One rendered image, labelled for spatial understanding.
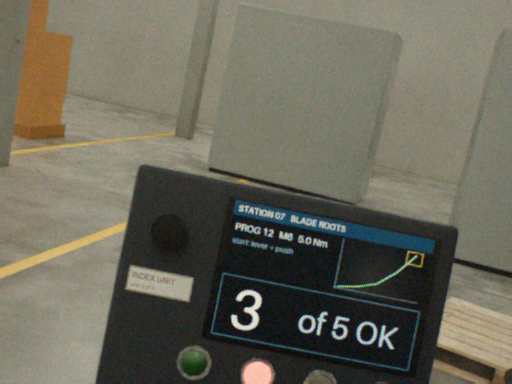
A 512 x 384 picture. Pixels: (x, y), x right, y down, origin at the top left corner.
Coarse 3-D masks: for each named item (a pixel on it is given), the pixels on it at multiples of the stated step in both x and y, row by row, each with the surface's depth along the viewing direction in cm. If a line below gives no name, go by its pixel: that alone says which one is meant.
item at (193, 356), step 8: (184, 352) 56; (192, 352) 55; (200, 352) 56; (176, 360) 56; (184, 360) 55; (192, 360) 55; (200, 360) 55; (208, 360) 56; (184, 368) 55; (192, 368) 55; (200, 368) 55; (208, 368) 56; (184, 376) 56; (192, 376) 56; (200, 376) 56
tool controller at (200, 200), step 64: (192, 192) 56; (256, 192) 56; (128, 256) 56; (192, 256) 56; (256, 256) 56; (320, 256) 56; (384, 256) 56; (448, 256) 57; (128, 320) 56; (192, 320) 56; (320, 320) 56; (384, 320) 56
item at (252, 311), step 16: (224, 272) 56; (224, 288) 56; (240, 288) 56; (256, 288) 56; (272, 288) 56; (224, 304) 56; (240, 304) 56; (256, 304) 56; (272, 304) 56; (224, 320) 56; (240, 320) 56; (256, 320) 56; (272, 320) 56; (224, 336) 56; (240, 336) 56; (256, 336) 56; (272, 336) 56
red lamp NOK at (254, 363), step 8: (248, 360) 56; (256, 360) 56; (264, 360) 56; (248, 368) 56; (256, 368) 55; (264, 368) 55; (272, 368) 56; (240, 376) 56; (248, 376) 55; (256, 376) 55; (264, 376) 55; (272, 376) 56
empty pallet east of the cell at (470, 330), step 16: (448, 304) 448; (464, 304) 455; (448, 320) 415; (464, 320) 423; (480, 320) 428; (496, 320) 434; (448, 336) 388; (464, 336) 392; (480, 336) 398; (496, 336) 403; (464, 352) 367; (480, 352) 371; (496, 352) 376; (448, 368) 375; (496, 368) 359
